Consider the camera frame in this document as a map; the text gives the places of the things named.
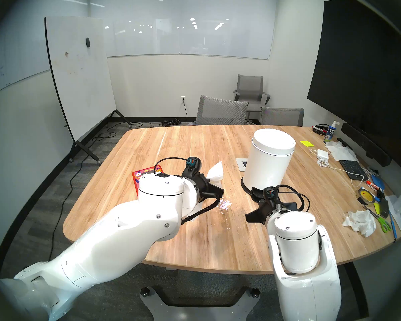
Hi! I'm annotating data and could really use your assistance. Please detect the flat white paper towel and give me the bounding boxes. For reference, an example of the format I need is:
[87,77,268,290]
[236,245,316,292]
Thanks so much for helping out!
[325,141,359,162]

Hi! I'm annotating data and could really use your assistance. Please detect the wide glass wall whiteboard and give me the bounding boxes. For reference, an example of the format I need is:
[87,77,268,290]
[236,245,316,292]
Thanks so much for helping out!
[87,0,278,61]

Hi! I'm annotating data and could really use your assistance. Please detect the white tissue sheet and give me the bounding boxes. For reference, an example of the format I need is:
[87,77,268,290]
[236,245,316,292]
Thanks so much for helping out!
[206,161,224,187]

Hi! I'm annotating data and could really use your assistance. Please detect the crumpled white tissue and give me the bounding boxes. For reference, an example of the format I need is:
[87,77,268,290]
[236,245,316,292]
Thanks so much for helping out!
[342,210,377,238]

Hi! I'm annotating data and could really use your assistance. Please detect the rolling whiteboard on stand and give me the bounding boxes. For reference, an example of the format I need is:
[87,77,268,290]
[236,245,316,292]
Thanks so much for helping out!
[44,17,133,166]

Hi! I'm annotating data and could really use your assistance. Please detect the grey mesh office chair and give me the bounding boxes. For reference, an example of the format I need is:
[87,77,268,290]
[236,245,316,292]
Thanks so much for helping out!
[260,106,304,127]
[187,95,249,126]

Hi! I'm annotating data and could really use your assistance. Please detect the black braided left gripper cable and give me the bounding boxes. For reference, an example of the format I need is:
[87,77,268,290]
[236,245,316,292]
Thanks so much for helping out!
[180,196,220,224]

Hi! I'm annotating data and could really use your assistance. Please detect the written wall whiteboard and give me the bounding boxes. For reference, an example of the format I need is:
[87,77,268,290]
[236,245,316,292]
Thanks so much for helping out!
[0,23,50,100]

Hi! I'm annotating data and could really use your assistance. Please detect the green handled scissors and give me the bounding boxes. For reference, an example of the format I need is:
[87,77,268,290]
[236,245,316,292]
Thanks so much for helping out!
[363,205,392,233]

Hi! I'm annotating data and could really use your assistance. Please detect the black tape roll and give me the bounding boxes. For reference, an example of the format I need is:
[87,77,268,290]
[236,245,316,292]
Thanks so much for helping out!
[357,187,376,205]

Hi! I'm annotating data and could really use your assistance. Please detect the grey office chair with armrests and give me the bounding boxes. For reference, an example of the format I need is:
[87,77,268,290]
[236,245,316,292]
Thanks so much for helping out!
[233,75,271,122]

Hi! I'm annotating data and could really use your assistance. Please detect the thin black left camera cable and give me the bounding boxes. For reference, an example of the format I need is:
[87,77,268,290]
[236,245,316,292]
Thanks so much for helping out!
[153,157,189,174]

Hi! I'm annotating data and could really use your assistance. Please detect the black video sound bar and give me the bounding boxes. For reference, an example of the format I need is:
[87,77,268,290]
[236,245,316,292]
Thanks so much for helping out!
[341,123,392,167]

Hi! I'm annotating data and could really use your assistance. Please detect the large black wall screen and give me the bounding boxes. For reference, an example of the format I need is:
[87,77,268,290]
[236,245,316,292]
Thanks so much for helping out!
[307,0,401,170]

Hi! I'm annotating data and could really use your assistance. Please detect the black braided right gripper cable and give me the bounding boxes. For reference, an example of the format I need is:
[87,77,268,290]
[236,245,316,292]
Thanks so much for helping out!
[275,184,311,212]

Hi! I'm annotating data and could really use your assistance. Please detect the black keyboard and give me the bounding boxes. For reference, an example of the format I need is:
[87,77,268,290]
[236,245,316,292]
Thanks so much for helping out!
[339,160,369,181]

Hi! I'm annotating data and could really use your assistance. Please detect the colourful floral tissue box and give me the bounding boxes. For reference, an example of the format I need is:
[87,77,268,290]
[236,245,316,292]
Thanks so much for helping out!
[132,166,162,198]

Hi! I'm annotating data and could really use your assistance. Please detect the white pedal trash can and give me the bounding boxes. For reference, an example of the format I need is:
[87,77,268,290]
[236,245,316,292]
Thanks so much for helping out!
[241,128,296,201]

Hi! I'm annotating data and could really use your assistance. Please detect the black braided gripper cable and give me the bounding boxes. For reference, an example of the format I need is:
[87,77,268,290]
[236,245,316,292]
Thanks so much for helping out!
[275,184,311,212]
[180,196,220,224]

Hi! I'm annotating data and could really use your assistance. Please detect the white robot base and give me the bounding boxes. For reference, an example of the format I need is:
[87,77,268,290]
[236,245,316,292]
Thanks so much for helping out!
[140,285,261,321]

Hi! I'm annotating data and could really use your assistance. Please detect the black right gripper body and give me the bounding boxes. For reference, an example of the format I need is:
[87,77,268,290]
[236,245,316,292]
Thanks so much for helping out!
[245,197,299,224]

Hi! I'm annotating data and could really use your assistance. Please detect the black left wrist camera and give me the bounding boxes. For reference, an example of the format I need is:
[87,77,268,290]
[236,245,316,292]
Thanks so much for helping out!
[184,156,201,177]

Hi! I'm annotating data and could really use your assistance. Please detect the whiteboard cleaner spray bottle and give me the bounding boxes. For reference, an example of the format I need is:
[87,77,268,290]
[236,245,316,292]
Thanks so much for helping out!
[323,121,340,144]

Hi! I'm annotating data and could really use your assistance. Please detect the clear liquid spill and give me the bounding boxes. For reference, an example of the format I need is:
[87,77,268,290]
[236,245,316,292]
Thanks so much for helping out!
[209,197,233,224]

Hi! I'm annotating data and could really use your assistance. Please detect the white charger cable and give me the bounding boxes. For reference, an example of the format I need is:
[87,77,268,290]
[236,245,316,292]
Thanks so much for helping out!
[309,149,368,188]

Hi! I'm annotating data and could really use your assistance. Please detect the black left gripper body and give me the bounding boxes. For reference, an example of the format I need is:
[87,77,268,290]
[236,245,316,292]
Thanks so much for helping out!
[182,173,225,208]

